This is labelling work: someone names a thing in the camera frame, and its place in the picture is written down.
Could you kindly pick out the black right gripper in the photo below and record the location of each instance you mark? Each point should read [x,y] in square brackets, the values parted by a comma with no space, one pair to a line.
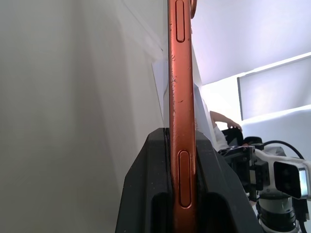
[245,167]

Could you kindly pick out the person in white shirt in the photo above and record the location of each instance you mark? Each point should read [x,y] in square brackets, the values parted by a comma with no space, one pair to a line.
[222,121]

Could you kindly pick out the orange smartphone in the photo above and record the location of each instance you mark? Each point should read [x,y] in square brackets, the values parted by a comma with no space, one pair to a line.
[183,102]

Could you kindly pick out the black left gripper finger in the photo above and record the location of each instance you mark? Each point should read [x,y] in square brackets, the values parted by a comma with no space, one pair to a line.
[143,184]

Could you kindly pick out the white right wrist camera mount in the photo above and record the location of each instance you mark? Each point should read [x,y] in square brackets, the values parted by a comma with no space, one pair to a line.
[289,174]

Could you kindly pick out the white rectangular panel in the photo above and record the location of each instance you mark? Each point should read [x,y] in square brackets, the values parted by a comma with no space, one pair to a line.
[274,85]

